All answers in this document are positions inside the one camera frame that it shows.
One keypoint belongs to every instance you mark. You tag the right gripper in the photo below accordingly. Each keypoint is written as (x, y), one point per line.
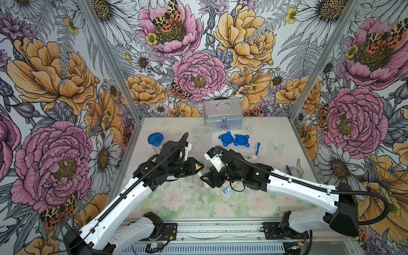
(214, 175)

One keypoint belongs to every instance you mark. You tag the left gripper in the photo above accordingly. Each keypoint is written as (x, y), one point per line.
(191, 162)

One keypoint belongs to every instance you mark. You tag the blue lid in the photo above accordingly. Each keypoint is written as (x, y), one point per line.
(155, 139)
(241, 140)
(226, 138)

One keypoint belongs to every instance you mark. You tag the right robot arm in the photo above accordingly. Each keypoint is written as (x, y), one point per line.
(336, 207)

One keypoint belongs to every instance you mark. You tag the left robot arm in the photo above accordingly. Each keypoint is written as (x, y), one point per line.
(102, 235)

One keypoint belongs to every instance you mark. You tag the toothpaste tube front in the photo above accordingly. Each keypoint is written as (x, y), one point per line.
(226, 190)

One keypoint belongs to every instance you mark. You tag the blue toothbrush near lid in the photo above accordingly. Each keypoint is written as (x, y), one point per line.
(257, 147)

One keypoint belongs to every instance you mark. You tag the silver metal first-aid case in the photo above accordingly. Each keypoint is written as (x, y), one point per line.
(223, 115)

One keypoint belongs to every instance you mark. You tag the clear packet right edge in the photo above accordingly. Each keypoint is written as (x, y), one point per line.
(295, 171)

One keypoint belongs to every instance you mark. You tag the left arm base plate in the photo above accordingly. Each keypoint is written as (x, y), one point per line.
(165, 232)

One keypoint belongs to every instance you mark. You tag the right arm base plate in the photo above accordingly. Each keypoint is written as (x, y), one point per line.
(274, 231)

